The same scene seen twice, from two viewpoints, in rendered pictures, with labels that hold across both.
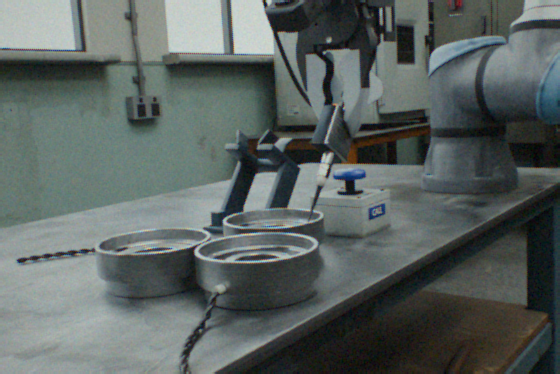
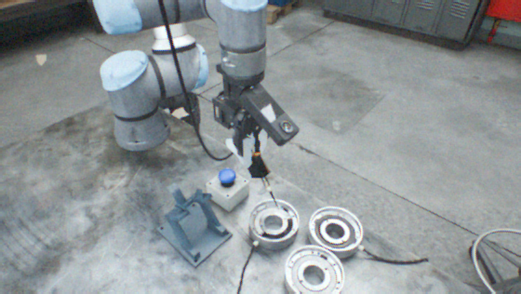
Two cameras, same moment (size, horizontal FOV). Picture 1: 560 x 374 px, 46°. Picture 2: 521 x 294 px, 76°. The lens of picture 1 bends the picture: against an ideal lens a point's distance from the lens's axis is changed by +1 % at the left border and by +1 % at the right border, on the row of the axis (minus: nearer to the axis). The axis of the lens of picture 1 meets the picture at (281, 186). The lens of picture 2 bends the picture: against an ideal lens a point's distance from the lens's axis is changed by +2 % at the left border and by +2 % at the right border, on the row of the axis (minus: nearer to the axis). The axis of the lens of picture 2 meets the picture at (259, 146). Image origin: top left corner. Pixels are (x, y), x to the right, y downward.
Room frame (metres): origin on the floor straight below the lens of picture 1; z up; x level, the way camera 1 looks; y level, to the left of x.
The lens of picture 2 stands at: (0.67, 0.43, 1.39)
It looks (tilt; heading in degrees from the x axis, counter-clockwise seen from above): 40 degrees down; 273
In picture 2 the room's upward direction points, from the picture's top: straight up
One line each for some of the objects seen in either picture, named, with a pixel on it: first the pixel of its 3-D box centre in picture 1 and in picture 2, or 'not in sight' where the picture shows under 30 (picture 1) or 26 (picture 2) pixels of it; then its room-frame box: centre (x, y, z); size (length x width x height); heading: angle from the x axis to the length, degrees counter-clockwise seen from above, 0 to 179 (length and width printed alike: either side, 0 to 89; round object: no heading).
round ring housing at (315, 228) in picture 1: (274, 236); (273, 224); (0.66, 0.01, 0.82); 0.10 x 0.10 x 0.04
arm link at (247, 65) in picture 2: not in sight; (242, 58); (0.73, -0.07, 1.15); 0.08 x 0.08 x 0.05
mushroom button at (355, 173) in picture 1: (350, 188); (227, 180); (0.77, -0.08, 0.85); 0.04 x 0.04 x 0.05
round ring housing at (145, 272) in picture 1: (155, 261); (313, 276); (0.59, 0.12, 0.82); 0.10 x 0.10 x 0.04
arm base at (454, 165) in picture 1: (468, 156); (140, 119); (1.05, -0.30, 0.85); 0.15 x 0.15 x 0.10
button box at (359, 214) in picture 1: (353, 208); (226, 187); (0.77, -0.09, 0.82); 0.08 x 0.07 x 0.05; 143
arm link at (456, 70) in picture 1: (471, 83); (131, 82); (1.04, -0.31, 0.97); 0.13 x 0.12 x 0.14; 35
